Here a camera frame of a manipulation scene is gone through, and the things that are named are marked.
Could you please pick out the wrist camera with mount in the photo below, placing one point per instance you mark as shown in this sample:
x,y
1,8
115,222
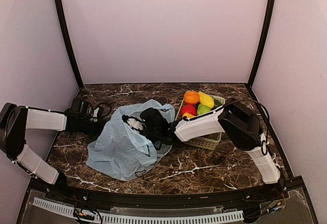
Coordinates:
x,y
134,123
101,111

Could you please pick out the light green round fruit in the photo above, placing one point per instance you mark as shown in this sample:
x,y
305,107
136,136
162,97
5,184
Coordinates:
x,y
202,109

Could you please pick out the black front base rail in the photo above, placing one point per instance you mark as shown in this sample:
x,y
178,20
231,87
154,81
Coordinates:
x,y
292,206

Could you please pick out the yellow orange mango fruit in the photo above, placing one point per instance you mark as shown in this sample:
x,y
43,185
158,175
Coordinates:
x,y
188,116

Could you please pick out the black right corner frame post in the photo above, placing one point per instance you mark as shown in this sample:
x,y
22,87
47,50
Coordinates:
x,y
261,44

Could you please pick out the pale green perforated basket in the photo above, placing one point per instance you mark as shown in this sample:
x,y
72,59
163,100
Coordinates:
x,y
204,142

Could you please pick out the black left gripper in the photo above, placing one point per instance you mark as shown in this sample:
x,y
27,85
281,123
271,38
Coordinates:
x,y
100,127

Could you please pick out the large red fruit left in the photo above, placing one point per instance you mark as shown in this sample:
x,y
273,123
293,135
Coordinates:
x,y
188,109

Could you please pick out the light blue printed plastic bag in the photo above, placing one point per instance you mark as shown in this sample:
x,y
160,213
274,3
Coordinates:
x,y
122,153

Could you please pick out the black left corner frame post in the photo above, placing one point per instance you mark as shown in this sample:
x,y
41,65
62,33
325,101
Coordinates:
x,y
68,43

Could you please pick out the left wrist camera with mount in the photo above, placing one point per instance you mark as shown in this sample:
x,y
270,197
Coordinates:
x,y
101,111

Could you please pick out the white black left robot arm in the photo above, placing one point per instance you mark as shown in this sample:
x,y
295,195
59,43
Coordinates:
x,y
21,124

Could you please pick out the orange persimmon fruit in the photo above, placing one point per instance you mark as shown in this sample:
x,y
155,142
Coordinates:
x,y
191,97

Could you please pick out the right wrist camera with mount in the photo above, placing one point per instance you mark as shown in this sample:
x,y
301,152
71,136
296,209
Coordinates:
x,y
134,123

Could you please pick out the white slotted cable duct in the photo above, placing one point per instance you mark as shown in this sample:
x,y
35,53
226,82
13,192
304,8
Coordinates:
x,y
125,215

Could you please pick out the black corner frame post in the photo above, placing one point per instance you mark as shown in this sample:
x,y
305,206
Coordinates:
x,y
68,43
261,44

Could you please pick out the yellow lemon fruit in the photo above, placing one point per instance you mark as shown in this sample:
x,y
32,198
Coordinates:
x,y
206,100

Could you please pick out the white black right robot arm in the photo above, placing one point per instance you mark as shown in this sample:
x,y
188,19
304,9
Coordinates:
x,y
242,126

